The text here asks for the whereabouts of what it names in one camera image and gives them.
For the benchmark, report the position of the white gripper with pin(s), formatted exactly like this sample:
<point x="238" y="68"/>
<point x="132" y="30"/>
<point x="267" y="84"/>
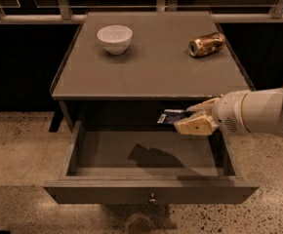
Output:
<point x="228" y="111"/>

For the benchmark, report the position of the blue rxbar blueberry wrapper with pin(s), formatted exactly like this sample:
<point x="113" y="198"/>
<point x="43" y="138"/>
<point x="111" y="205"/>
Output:
<point x="170" y="116"/>

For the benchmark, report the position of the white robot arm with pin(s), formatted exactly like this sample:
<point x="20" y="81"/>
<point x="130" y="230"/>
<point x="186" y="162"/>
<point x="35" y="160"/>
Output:
<point x="262" y="112"/>

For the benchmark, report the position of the grey cabinet with top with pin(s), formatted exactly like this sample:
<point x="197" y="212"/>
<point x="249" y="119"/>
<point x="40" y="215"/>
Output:
<point x="155" y="66"/>

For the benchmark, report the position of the metal drawer knob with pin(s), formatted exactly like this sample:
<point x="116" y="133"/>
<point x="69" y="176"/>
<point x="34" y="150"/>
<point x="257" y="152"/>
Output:
<point x="152" y="199"/>

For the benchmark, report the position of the open grey top drawer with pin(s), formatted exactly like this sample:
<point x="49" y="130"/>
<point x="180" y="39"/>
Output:
<point x="107" y="166"/>

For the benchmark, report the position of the crushed gold soda can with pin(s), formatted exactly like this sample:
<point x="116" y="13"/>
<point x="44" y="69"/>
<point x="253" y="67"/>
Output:
<point x="205" y="45"/>

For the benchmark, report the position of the white ceramic bowl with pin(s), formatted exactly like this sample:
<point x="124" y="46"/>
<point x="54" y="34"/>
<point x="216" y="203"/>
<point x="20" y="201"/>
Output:
<point x="115" y="39"/>

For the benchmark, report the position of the metal railing frame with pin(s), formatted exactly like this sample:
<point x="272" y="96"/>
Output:
<point x="83" y="4"/>

